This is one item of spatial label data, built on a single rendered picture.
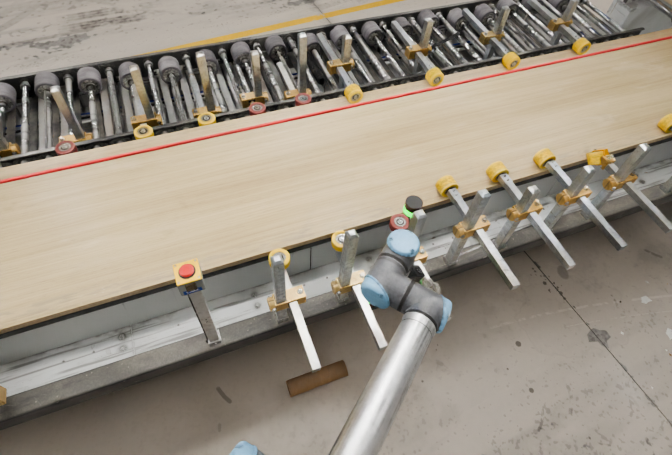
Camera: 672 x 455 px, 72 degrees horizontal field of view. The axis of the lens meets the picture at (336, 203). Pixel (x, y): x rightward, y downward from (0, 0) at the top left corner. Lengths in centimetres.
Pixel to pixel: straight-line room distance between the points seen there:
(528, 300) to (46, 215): 246
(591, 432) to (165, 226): 222
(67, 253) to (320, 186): 98
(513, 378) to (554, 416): 25
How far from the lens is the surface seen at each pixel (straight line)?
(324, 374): 242
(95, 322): 197
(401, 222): 185
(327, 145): 208
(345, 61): 242
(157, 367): 185
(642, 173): 298
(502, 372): 271
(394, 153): 209
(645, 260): 349
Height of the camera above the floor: 240
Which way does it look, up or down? 53 degrees down
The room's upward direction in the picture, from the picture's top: 6 degrees clockwise
